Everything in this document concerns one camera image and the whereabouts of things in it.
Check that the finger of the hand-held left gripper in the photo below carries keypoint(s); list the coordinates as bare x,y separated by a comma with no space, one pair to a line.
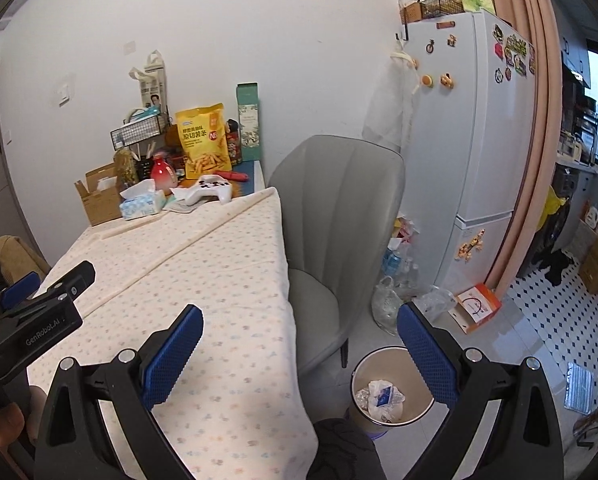
76,277
21,287

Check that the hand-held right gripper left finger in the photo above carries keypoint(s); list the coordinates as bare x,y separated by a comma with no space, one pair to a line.
174,355

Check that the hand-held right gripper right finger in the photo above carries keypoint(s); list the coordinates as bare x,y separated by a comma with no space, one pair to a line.
426,355

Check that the beige trash bin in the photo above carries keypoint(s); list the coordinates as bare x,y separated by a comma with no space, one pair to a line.
379,360

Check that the blue purple packet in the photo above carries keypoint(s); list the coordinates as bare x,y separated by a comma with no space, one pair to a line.
385,396

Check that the clear plastic wrapper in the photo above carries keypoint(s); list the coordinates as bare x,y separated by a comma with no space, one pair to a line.
364,400

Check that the person's left hand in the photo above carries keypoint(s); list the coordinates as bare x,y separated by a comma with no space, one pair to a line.
6,425

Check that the brown padded chair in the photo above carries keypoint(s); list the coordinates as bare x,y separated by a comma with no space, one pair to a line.
19,255

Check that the clear plastic bag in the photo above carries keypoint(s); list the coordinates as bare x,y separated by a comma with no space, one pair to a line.
434,302

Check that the plastic bag of bottles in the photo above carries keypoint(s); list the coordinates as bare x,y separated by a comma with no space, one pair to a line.
391,305

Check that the orange white box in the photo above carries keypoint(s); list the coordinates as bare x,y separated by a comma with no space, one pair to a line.
479,310

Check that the open cardboard box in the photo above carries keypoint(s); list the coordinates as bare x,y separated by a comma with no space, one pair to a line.
101,205

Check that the blue white tissue box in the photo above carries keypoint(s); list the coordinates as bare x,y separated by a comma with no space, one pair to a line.
141,207

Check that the orange dragon magnet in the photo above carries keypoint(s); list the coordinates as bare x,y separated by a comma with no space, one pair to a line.
471,247

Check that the brown dried flower bundle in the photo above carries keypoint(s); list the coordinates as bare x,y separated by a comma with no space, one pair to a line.
126,167

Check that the pale green paper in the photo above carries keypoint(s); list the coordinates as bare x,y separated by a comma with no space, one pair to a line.
179,205

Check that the person's leg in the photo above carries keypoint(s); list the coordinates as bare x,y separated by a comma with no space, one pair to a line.
344,455

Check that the black pen holder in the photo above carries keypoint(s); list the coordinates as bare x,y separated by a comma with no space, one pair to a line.
144,165

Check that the red white vase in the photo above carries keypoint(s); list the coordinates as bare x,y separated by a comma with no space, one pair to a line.
163,175

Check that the blue striped packet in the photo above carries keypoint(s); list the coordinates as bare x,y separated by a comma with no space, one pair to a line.
579,387

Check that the black cloth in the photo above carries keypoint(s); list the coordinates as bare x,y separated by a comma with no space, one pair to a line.
554,265

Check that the white game controller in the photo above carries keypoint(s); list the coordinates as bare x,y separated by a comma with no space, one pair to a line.
204,187

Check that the grey upholstered chair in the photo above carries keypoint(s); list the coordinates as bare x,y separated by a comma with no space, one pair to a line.
339,210

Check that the teal pouch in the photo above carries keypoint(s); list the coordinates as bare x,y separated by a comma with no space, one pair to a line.
151,112

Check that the yellow snack bag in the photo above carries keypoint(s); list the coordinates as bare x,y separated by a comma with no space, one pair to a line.
204,145

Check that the dark blue desk mat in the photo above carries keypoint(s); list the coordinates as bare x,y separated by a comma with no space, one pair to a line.
251,182

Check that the white printed tote bag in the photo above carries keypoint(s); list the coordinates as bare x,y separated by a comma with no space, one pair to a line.
151,90

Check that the red jar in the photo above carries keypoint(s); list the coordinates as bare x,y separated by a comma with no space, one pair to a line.
235,147

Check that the white fridge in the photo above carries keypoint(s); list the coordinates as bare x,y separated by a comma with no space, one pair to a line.
479,135

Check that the green tall box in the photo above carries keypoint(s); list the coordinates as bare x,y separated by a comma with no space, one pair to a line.
249,125

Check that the white hanging bag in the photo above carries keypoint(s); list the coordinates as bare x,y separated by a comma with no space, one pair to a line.
386,110

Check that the orange round magnet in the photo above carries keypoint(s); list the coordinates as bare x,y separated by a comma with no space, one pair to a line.
427,80

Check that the yellow duck magnet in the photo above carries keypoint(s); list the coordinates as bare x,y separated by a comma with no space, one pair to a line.
446,80

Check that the cluster of fridge magnets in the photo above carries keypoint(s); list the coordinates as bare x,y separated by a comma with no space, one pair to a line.
516,52

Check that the small figure magnet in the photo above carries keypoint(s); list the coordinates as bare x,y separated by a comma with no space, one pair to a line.
452,39

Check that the black fridge hook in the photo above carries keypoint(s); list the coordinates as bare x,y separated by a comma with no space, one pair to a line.
401,31

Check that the brown strip magnet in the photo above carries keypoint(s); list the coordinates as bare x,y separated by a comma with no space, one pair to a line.
446,24

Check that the wooden box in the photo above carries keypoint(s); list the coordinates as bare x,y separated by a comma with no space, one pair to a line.
413,12

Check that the green yellow card box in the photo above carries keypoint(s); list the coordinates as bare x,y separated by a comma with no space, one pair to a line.
479,0

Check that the white light switch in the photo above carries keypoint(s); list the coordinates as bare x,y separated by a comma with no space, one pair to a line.
64,92

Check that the white blank wall plate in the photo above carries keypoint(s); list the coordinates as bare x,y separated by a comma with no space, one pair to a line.
129,48

